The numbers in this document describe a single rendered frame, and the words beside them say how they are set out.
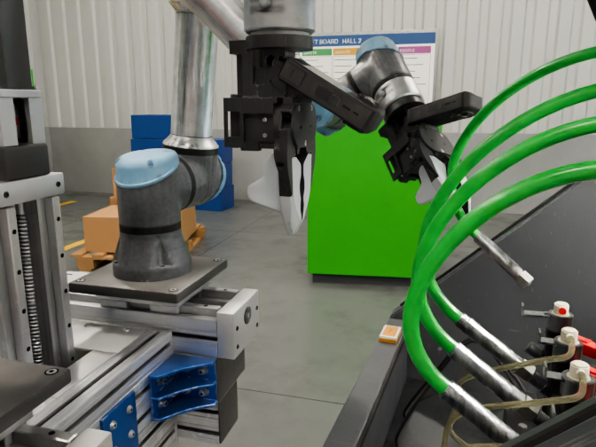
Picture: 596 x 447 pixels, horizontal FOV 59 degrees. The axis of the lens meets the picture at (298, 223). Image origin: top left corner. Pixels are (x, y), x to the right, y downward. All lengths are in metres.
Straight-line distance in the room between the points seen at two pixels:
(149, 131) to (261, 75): 6.65
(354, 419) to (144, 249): 0.50
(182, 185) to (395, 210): 3.03
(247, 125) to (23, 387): 0.40
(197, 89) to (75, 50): 7.89
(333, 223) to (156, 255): 3.04
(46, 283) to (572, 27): 6.83
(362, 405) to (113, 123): 8.02
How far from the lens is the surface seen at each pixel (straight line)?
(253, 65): 0.59
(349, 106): 0.54
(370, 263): 4.06
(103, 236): 4.71
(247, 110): 0.57
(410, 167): 0.84
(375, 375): 0.86
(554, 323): 0.71
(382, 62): 0.94
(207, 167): 1.12
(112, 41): 8.65
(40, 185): 0.89
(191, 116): 1.11
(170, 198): 1.02
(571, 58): 0.75
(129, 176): 1.01
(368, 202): 3.95
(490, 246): 0.80
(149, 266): 1.02
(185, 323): 1.02
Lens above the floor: 1.36
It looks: 13 degrees down
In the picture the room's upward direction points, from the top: straight up
